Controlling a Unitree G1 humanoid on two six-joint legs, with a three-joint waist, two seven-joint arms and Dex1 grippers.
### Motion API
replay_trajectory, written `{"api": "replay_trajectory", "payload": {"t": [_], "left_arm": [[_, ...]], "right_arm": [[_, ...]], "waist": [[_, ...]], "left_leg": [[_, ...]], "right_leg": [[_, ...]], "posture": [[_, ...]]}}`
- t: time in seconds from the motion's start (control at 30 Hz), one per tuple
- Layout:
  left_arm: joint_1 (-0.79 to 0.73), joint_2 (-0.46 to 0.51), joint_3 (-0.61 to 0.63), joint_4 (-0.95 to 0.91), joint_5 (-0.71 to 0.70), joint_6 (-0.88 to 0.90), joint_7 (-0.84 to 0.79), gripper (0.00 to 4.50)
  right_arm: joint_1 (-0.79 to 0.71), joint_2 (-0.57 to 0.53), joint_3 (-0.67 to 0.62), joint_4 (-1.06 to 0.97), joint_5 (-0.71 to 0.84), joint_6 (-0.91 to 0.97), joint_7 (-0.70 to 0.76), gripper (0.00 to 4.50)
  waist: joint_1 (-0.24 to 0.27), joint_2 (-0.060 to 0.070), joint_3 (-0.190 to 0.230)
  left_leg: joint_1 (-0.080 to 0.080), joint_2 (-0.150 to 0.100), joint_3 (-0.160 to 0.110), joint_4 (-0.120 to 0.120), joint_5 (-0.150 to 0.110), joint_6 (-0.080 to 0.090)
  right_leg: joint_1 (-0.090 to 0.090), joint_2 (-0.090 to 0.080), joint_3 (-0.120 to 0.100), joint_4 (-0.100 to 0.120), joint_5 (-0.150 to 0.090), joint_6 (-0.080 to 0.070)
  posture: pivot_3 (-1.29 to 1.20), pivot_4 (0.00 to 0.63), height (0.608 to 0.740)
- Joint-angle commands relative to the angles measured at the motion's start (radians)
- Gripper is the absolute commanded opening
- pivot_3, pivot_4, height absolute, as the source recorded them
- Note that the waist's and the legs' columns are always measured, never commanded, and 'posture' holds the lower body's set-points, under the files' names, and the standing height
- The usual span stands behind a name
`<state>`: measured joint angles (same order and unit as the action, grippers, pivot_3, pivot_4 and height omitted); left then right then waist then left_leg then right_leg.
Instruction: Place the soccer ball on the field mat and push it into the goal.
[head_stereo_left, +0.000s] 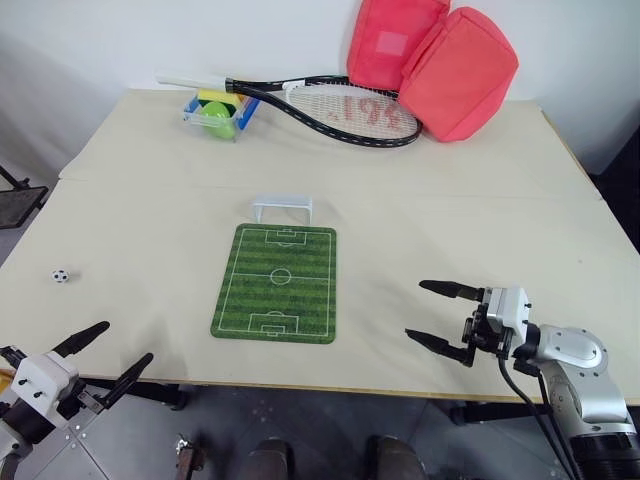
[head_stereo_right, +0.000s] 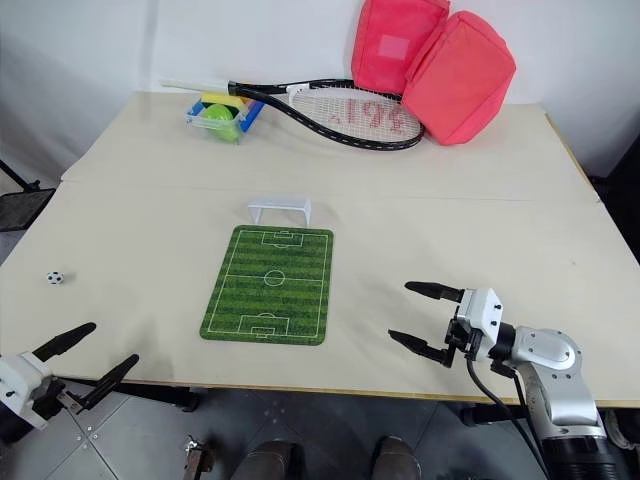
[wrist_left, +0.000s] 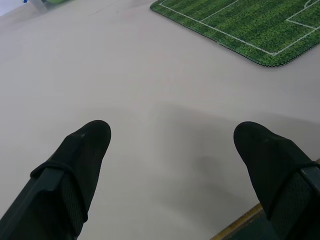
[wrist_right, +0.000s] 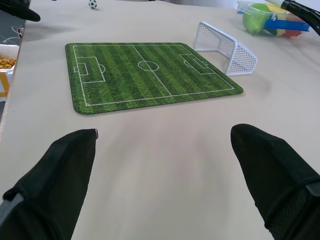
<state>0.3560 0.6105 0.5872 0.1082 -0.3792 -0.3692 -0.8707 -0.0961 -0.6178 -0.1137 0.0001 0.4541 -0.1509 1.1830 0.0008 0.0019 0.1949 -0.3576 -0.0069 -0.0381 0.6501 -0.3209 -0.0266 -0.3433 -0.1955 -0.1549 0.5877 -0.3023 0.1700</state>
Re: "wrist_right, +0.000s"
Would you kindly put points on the clear plastic storage box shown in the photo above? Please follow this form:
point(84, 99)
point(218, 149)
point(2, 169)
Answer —
point(272, 18)

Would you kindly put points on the small soccer ball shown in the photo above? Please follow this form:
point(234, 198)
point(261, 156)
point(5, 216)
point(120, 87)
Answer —
point(92, 4)

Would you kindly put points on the yellow toy block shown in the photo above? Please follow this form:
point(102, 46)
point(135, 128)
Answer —
point(277, 10)

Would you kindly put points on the green toy pear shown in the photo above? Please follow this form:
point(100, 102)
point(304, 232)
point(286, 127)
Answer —
point(255, 18)

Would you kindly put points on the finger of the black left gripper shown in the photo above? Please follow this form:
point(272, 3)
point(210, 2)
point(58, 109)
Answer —
point(21, 11)

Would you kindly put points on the blue plastic box lid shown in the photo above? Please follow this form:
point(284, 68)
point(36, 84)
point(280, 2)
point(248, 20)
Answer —
point(286, 25)

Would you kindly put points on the white tray of yellow pieces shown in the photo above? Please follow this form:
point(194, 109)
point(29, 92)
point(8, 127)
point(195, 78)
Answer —
point(6, 63)

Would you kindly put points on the red toy fruit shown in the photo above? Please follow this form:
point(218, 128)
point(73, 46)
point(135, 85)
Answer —
point(291, 33)

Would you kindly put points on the green soccer field mat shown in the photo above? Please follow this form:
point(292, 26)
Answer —
point(147, 76)

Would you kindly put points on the white mini soccer goal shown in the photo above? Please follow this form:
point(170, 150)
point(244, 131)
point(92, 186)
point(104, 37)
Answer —
point(226, 48)

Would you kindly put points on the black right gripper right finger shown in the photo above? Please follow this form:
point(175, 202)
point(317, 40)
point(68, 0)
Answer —
point(277, 175)

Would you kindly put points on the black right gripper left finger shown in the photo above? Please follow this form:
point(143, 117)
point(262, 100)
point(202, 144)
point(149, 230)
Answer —
point(55, 185)

